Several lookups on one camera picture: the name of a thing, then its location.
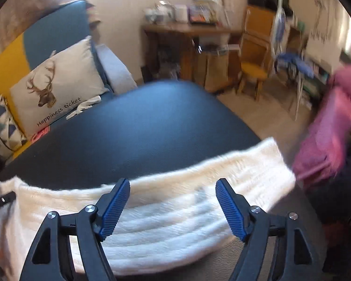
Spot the cream knitted sweater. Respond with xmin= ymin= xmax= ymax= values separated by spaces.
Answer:
xmin=0 ymin=138 xmax=296 ymax=280

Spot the triangle pattern cushion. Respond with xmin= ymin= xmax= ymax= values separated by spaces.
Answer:
xmin=0 ymin=95 xmax=27 ymax=160

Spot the pink patterned cloth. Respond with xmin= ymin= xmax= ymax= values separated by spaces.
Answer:
xmin=31 ymin=126 xmax=51 ymax=143

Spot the pink down jacket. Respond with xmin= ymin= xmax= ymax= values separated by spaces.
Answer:
xmin=292 ymin=65 xmax=351 ymax=186

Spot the deer print cushion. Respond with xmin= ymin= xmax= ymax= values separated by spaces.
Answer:
xmin=10 ymin=36 xmax=108 ymax=138

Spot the black leather ottoman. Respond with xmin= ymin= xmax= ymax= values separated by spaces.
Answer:
xmin=0 ymin=80 xmax=325 ymax=281

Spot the blue and yellow sofa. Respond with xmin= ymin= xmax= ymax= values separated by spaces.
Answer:
xmin=0 ymin=0 xmax=137 ymax=162

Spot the brown paper bag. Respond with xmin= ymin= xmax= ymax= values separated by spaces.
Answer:
xmin=204 ymin=52 xmax=229 ymax=93

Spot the yellow wooden chair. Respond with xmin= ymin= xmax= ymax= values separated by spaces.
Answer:
xmin=237 ymin=5 xmax=275 ymax=101

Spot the wooden desk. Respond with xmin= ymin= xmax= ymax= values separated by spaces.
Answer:
xmin=141 ymin=22 xmax=242 ymax=83

